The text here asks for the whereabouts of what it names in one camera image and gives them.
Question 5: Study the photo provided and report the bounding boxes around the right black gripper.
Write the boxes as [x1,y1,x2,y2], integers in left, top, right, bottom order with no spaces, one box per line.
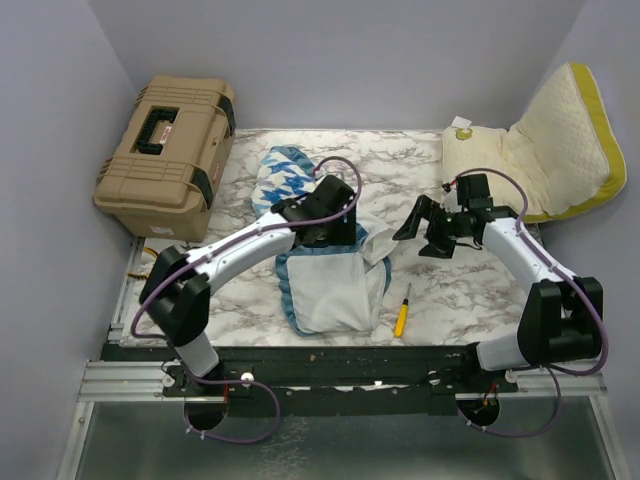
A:
[394,194,466,259]

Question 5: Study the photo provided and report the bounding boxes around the white blue-trimmed pillowcase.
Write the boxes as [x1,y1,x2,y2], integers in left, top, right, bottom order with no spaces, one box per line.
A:
[251,146,397,336]

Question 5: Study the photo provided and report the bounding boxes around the cream yellow-edged pillow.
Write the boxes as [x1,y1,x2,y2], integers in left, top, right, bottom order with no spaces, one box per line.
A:
[442,63,627,223]

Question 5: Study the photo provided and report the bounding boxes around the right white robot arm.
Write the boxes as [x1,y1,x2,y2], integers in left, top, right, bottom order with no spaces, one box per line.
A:
[393,167,609,391]

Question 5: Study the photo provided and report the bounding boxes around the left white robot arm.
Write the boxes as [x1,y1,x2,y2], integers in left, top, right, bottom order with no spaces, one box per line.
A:
[139,175,357,395]

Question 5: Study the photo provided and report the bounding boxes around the tan plastic toolbox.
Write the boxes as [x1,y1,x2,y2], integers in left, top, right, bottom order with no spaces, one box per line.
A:
[93,75,236,242]

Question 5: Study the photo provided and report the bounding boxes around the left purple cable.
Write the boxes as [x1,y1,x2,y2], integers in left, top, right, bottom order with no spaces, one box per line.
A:
[130,156,363,445]

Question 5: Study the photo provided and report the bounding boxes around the purple cable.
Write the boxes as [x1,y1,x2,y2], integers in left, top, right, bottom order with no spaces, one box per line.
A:
[441,167,614,438]
[130,156,363,445]

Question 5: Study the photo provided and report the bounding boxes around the yellow handled screwdriver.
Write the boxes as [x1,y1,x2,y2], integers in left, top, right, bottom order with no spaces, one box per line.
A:
[394,283,412,338]

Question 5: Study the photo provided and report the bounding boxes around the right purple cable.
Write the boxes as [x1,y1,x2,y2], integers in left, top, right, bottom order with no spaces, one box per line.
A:
[441,167,614,438]

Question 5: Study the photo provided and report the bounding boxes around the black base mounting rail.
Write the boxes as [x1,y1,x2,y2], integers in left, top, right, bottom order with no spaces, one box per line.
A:
[100,344,517,418]

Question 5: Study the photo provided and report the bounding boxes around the yellow handled pliers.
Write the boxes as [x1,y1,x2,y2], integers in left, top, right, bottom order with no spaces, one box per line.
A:
[126,247,159,281]

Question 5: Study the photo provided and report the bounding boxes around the aluminium extrusion frame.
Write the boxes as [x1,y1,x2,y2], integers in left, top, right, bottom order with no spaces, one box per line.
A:
[54,239,631,480]

